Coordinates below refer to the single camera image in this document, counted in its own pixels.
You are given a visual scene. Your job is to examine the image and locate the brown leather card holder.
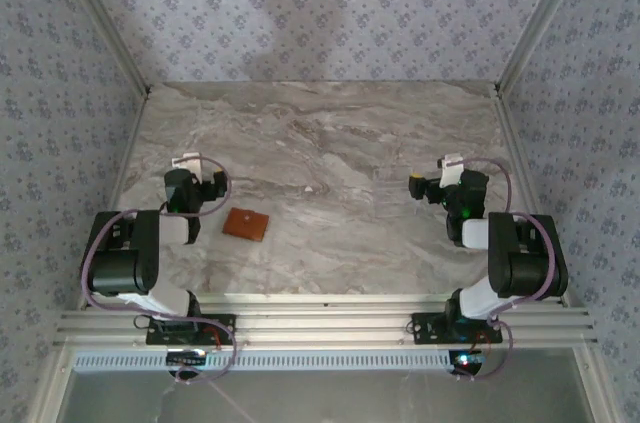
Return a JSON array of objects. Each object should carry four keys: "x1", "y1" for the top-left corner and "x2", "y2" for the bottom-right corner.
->
[{"x1": 222, "y1": 207, "x2": 271, "y2": 244}]

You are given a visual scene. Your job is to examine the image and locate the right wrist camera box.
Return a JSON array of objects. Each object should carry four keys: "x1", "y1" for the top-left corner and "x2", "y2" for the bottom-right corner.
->
[{"x1": 436, "y1": 153, "x2": 466, "y2": 189}]

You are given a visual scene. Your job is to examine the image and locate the aluminium side rail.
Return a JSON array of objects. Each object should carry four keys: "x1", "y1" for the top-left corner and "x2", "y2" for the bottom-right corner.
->
[
  {"x1": 492, "y1": 87, "x2": 571, "y2": 309},
  {"x1": 74, "y1": 90, "x2": 154, "y2": 312}
]

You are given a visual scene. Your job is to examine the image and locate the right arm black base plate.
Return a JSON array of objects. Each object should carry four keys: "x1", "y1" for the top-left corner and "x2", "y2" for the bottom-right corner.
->
[{"x1": 409, "y1": 311, "x2": 504, "y2": 345}]

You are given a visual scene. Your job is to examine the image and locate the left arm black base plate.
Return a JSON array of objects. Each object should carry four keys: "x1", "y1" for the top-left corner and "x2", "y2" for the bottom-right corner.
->
[{"x1": 144, "y1": 313, "x2": 237, "y2": 347}]

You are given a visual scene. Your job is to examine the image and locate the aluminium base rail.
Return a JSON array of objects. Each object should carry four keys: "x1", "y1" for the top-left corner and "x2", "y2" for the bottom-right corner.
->
[{"x1": 52, "y1": 292, "x2": 599, "y2": 349}]

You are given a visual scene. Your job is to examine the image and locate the aluminium corner post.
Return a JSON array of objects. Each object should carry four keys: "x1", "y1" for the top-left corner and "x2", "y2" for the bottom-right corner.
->
[
  {"x1": 49, "y1": 0, "x2": 154, "y2": 97},
  {"x1": 493, "y1": 0, "x2": 599, "y2": 97}
]

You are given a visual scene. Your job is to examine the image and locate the grey slotted cable duct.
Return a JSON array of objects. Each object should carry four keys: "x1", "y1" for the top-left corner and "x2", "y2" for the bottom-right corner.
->
[{"x1": 72, "y1": 348, "x2": 454, "y2": 373}]

